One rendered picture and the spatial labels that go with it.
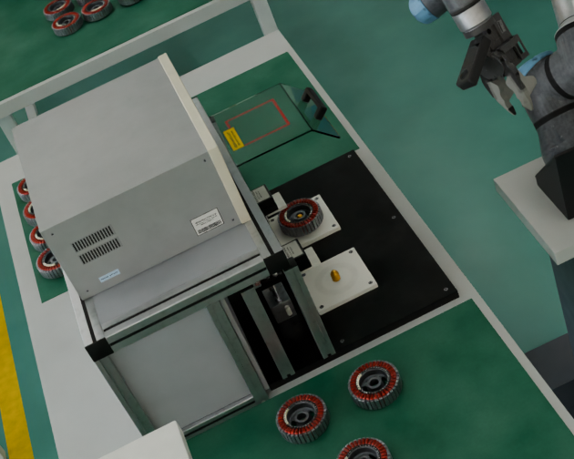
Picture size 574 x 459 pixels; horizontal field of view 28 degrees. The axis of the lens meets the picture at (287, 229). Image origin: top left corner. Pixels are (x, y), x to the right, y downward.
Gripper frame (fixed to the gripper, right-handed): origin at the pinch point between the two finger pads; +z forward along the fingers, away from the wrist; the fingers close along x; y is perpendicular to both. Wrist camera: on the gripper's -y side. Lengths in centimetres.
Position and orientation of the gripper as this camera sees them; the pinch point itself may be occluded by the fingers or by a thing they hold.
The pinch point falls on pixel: (518, 109)
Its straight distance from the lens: 249.8
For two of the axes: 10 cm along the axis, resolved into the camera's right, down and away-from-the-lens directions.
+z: 5.4, 8.1, 2.2
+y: 6.9, -5.8, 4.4
